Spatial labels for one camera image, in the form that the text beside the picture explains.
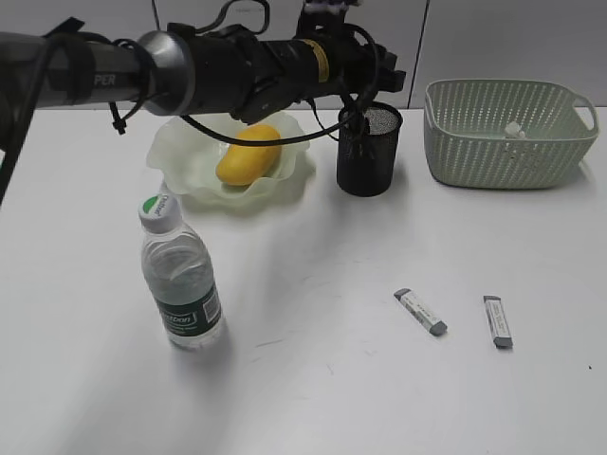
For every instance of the clear water bottle green label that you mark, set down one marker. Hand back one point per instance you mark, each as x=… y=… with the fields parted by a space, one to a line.
x=177 y=268

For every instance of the yellow mango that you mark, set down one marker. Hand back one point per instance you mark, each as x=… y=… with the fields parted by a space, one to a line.
x=242 y=165

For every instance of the grey eraser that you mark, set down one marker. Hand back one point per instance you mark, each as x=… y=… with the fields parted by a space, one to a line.
x=498 y=326
x=421 y=312

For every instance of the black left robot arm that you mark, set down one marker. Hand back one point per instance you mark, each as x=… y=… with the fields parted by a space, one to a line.
x=185 y=71

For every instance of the waste paper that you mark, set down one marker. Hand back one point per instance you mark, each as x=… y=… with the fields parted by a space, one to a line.
x=515 y=131

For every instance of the black mesh pen holder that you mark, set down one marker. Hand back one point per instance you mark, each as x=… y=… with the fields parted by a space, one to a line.
x=367 y=150

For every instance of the translucent green wavy plate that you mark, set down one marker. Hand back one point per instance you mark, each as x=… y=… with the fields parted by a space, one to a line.
x=187 y=159

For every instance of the green plastic basket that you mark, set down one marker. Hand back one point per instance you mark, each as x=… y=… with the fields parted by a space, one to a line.
x=465 y=144

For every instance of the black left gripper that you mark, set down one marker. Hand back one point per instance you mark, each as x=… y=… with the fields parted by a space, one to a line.
x=349 y=60

